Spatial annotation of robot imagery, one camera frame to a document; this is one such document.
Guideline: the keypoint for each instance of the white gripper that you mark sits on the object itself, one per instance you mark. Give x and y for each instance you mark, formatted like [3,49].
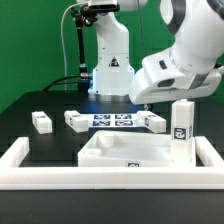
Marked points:
[160,79]

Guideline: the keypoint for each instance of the white desk tabletop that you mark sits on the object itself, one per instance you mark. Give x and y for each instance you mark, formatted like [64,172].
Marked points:
[131,149]

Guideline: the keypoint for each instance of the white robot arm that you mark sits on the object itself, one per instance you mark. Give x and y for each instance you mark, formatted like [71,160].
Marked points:
[182,51]

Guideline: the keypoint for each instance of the AprilTag marker sheet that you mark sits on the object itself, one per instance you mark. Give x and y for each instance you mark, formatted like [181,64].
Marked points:
[113,120]

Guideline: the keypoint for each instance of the white U-shaped fence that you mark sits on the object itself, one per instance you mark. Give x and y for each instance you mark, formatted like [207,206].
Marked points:
[13,177]

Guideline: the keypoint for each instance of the black camera on mount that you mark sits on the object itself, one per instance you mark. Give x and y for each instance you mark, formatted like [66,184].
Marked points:
[104,7]

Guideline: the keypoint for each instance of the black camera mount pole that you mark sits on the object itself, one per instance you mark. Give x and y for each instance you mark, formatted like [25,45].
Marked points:
[84,83]

